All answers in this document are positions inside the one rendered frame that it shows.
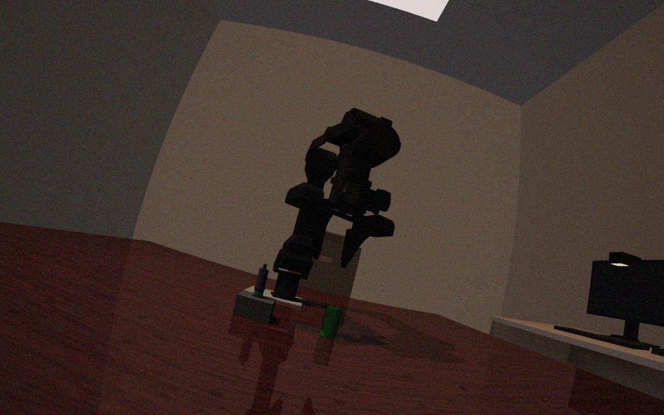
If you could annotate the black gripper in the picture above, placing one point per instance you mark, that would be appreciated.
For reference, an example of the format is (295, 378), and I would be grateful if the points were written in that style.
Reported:
(319, 211)

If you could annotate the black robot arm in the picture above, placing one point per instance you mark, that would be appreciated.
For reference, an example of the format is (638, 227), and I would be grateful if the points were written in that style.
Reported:
(369, 141)

